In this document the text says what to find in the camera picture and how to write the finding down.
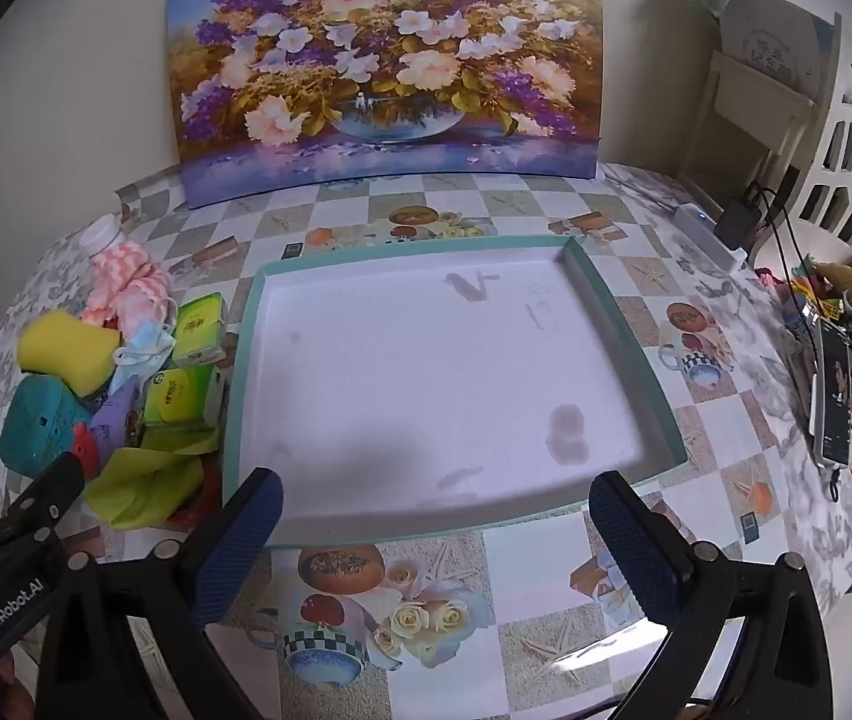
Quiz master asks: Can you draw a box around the yellow sponge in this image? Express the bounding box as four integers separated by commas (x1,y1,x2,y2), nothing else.
17,308,125,397

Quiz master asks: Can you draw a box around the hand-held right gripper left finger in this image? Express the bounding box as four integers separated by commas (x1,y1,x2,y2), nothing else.
36,467,286,720

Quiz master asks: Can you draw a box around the colourful clutter pile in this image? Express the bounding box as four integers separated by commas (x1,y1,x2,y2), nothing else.
756,253,852,335

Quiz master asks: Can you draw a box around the purple cloth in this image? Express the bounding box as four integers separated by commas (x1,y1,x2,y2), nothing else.
88,375,146,458

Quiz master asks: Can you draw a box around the white pill bottle green label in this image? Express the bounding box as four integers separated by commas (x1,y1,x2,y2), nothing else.
79,215,127,256

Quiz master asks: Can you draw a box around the green tissue pack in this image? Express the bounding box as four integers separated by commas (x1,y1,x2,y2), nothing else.
171,295,228,365
141,364,226,432

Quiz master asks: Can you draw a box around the white printed board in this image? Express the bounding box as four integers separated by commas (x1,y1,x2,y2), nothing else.
717,0,843,106

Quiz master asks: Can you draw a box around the teal plastic toy case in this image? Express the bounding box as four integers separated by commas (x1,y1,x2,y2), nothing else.
0,373,101,481

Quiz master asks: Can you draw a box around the black white flat device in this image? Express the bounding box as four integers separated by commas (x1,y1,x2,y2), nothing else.
811,321,852,467

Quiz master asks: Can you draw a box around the white power strip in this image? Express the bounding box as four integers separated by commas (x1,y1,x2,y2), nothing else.
672,202,749,272

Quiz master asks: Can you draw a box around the checkered printed tablecloth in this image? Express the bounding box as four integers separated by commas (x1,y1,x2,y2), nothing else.
0,161,852,720

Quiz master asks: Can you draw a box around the floral still life painting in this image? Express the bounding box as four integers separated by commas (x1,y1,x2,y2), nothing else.
163,0,603,209

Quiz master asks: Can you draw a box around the blue face mask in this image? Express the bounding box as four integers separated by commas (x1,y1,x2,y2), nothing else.
109,298,178,391

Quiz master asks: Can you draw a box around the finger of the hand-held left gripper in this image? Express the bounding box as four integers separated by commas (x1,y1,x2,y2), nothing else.
2,452,89,541

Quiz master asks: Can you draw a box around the pink white chevron cloth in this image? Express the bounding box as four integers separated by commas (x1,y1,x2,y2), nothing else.
81,242,173,329

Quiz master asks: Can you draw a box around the black power adapter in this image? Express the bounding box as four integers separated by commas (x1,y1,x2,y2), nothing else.
718,196,761,250

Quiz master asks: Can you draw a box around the thin black adapter cable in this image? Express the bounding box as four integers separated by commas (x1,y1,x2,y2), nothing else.
741,180,809,331

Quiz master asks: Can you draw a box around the white lattice panel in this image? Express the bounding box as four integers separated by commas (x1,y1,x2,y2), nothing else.
793,11,852,250

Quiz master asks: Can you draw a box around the yellow-green cloth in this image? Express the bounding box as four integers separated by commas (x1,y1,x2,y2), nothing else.
85,427,221,530

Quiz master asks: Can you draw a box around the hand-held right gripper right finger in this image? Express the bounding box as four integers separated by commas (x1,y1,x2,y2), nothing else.
589,470,848,720

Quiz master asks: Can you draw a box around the white tray teal rim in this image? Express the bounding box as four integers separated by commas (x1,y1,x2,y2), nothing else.
222,235,688,547

